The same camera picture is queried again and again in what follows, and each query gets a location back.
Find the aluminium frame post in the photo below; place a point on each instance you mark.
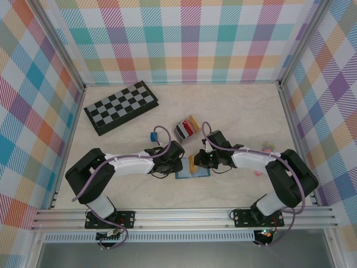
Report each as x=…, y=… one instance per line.
x=302, y=42
x=61, y=42

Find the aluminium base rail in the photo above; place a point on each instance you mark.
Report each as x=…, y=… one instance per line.
x=181, y=219

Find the grey card rack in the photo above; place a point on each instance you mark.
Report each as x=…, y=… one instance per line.
x=184, y=139

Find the black grey folding chessboard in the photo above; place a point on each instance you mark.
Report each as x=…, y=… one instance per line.
x=117, y=106

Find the aluminium frame side rail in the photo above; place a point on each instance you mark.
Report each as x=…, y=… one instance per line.
x=291, y=125
x=67, y=148

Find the black credit card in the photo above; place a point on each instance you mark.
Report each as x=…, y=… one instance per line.
x=180, y=131

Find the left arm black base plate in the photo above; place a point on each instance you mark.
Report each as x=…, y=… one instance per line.
x=127, y=219

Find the red credit card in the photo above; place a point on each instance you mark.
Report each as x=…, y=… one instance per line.
x=189, y=127

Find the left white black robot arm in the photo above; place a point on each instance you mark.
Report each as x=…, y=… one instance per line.
x=131, y=167

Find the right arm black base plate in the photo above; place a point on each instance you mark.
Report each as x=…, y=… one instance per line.
x=241, y=217

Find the gold credit card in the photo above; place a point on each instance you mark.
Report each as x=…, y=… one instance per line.
x=192, y=165

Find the small blue cube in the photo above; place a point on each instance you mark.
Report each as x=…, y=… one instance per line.
x=153, y=138

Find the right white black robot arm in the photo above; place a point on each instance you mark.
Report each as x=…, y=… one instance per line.
x=251, y=162

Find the tan credit card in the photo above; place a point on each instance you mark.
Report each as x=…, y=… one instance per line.
x=194, y=122

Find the grey metal panel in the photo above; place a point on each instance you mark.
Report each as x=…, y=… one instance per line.
x=181, y=257

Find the blue card holder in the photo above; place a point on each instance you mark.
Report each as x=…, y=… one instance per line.
x=182, y=174

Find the pastel coloured small toy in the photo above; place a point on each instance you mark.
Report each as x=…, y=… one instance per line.
x=269, y=145

